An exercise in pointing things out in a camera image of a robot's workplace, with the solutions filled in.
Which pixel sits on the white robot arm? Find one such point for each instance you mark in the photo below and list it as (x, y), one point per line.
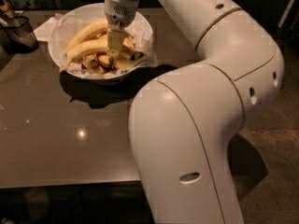
(181, 123)

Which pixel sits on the white bowl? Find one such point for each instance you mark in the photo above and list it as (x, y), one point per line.
(68, 25)

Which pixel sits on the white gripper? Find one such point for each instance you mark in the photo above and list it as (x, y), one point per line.
(120, 13)

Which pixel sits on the small yellow banana right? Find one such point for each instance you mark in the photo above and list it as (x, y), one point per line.
(128, 64)

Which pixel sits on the white paper bowl liner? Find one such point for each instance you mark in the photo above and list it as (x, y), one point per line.
(78, 45)

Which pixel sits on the dark glass jug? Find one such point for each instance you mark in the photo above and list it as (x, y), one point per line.
(17, 36)

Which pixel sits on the small ripe banana left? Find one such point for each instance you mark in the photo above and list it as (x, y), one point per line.
(90, 61)

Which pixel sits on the small ripe banana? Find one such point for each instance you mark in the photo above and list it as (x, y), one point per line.
(90, 61)
(105, 60)

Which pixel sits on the long yellow banana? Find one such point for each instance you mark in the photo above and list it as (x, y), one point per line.
(96, 46)
(89, 31)

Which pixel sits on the white paper napkin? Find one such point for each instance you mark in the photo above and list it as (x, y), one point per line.
(43, 31)

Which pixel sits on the small ripe banana centre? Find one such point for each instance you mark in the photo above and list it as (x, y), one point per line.
(105, 60)

